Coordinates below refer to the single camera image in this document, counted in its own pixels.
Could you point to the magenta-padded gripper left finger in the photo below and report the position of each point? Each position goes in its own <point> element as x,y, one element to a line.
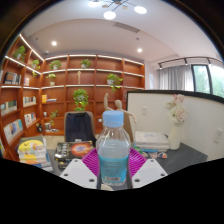
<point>78,173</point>

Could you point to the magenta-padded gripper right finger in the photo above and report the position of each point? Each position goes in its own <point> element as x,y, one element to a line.
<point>150,172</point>

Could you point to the clear blue-capped water bottle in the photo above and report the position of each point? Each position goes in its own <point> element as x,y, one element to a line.
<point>113,153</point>

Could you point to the stack of dark books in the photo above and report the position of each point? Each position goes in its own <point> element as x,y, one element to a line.
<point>73,151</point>

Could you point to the white vase with flowers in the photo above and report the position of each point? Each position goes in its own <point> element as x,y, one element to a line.
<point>175,136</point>

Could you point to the dark office chair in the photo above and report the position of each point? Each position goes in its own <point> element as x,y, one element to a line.
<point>79,128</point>

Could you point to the brown chair back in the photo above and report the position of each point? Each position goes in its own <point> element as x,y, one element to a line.
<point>128,130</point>

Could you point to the stack of colourful books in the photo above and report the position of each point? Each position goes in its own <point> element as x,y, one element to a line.
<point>31,150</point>

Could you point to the wooden shelf unit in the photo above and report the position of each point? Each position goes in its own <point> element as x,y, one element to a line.
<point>66,93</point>

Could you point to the grey curtain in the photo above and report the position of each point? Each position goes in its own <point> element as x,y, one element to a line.
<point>176,78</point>

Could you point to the window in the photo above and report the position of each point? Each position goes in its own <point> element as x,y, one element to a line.
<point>216,80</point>

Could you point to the recessed ceiling light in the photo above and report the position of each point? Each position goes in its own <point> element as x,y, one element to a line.
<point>54,43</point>
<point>139,50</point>

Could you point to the ceiling air vent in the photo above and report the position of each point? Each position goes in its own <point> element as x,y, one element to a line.
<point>126,27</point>

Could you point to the ceiling lamp with round bulbs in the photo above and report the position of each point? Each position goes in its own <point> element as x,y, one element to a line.
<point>109,15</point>

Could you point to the white wall socket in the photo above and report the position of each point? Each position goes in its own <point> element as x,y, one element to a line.
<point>145,110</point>
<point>218,135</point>

